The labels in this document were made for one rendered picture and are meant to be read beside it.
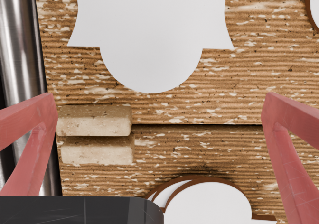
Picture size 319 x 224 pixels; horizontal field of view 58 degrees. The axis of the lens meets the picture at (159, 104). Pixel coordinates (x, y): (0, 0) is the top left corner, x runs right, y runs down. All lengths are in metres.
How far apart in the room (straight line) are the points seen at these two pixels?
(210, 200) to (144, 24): 0.16
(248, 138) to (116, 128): 0.12
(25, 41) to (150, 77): 0.11
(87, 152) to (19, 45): 0.11
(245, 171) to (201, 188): 0.05
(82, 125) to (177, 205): 0.11
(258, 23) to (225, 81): 0.05
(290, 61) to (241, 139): 0.08
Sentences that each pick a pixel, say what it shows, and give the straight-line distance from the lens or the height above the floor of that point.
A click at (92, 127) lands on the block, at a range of 0.23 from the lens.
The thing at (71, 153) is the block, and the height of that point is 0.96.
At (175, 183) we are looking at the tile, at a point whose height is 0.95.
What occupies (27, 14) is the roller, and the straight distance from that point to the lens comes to 0.27.
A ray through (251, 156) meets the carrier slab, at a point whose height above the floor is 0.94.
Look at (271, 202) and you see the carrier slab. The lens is 0.32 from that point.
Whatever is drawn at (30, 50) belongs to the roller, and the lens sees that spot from 0.27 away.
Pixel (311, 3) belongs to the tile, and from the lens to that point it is 0.25.
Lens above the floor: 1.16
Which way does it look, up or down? 69 degrees down
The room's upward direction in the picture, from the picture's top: 176 degrees clockwise
